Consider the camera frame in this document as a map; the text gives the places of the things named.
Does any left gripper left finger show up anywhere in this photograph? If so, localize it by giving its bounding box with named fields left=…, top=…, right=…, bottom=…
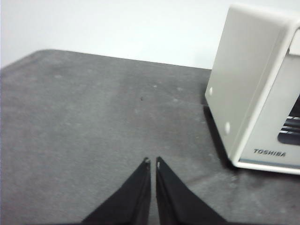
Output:
left=81, top=157, right=152, bottom=225

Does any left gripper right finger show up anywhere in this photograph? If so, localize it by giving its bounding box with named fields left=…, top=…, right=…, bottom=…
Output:
left=154, top=156, right=229, bottom=225

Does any glass oven door with handle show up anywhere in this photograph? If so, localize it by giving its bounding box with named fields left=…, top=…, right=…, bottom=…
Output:
left=238, top=24, right=300, bottom=171

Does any white toaster oven body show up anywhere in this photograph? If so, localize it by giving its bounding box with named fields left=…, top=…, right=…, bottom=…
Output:
left=204, top=3, right=300, bottom=176

